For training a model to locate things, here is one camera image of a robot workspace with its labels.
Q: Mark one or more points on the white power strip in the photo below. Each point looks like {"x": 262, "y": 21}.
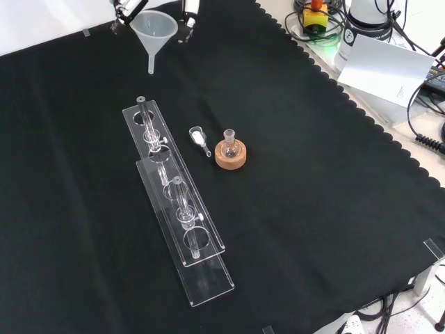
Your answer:
{"x": 352, "y": 325}

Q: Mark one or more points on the translucent plastic funnel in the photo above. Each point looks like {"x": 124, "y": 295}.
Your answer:
{"x": 153, "y": 31}

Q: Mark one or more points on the clear acrylic funnel stand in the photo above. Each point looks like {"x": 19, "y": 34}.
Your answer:
{"x": 194, "y": 250}

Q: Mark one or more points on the black power adapter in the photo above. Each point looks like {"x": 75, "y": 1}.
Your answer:
{"x": 436, "y": 78}

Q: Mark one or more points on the clear glass weighing funnel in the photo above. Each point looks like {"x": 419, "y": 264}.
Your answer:
{"x": 198, "y": 138}

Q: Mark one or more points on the yellow stop button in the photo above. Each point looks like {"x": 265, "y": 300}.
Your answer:
{"x": 314, "y": 17}

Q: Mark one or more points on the black cloth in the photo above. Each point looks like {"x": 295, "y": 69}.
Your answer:
{"x": 295, "y": 191}

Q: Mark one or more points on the pale board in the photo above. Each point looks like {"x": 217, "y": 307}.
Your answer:
{"x": 386, "y": 69}

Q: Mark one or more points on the small round-bottom glass flask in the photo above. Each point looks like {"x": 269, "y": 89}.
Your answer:
{"x": 230, "y": 149}

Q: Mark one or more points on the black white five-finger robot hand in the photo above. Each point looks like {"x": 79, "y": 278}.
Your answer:
{"x": 190, "y": 21}

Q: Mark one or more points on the clear tape piece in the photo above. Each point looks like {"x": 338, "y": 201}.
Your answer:
{"x": 268, "y": 330}
{"x": 86, "y": 33}

